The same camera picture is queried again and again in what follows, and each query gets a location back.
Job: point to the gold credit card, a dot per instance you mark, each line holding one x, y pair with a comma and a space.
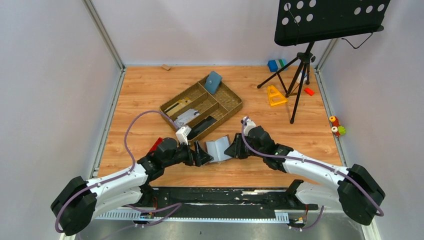
178, 105

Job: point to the small cardboard piece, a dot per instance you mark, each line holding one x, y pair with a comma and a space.
166, 67

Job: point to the black card in basket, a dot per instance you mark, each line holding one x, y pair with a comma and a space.
201, 127

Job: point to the yellow triangular toy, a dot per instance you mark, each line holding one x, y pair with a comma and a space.
275, 97

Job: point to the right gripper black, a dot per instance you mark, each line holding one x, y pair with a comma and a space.
241, 147

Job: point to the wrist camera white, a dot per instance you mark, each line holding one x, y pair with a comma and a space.
247, 125
182, 134

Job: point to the blue leather card holder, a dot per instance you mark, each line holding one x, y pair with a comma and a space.
212, 82

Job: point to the black music stand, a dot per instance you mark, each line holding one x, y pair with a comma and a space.
310, 21

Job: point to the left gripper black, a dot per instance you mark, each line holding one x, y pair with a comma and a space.
192, 156

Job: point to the blue green white blocks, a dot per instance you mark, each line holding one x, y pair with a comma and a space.
276, 65

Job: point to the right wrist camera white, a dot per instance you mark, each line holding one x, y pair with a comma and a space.
247, 125

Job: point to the small red block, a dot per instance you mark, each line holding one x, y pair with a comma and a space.
309, 91

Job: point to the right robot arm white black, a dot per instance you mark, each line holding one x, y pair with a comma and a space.
351, 189

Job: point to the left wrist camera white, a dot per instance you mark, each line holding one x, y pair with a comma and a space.
182, 134

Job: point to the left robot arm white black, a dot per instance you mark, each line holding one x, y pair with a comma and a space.
82, 200

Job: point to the brown leather card holder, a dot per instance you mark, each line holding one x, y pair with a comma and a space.
216, 149

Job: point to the silver grey card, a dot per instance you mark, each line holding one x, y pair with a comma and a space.
186, 117

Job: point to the woven divided basket tray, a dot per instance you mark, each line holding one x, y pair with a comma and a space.
222, 106

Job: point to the red plastic block tray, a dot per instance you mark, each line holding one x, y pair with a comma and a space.
155, 145

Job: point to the orange green toy pieces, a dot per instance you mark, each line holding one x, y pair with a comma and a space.
336, 128

